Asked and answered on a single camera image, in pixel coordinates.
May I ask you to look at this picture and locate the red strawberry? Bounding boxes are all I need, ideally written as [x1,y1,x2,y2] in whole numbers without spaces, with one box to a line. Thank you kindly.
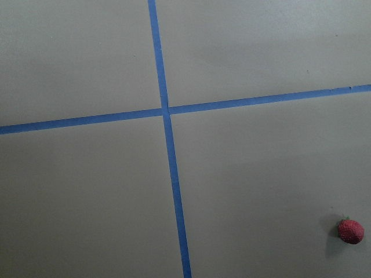
[337,217,365,245]

